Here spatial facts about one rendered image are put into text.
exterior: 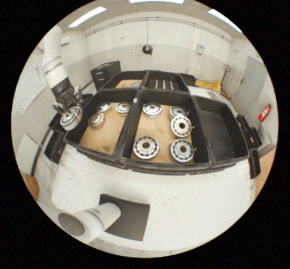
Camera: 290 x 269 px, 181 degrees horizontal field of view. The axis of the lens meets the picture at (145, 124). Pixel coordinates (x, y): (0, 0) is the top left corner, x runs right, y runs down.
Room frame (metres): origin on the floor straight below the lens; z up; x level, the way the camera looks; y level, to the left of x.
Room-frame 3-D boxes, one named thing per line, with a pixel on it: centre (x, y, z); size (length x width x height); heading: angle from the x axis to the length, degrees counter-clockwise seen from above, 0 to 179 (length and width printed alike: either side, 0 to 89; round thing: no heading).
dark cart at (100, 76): (1.94, 0.79, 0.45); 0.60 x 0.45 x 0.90; 169
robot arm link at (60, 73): (0.23, 0.28, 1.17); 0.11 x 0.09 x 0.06; 38
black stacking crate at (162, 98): (0.23, -0.10, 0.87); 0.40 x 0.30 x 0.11; 169
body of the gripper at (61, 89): (0.21, 0.27, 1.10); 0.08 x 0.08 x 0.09
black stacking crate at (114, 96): (0.29, 0.20, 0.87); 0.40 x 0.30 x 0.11; 169
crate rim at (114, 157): (0.29, 0.20, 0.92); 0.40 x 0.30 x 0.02; 169
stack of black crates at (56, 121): (0.70, 1.49, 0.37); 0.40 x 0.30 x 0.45; 169
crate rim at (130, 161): (0.23, -0.10, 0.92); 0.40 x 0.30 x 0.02; 169
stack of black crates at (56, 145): (0.23, 1.17, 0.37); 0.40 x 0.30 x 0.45; 169
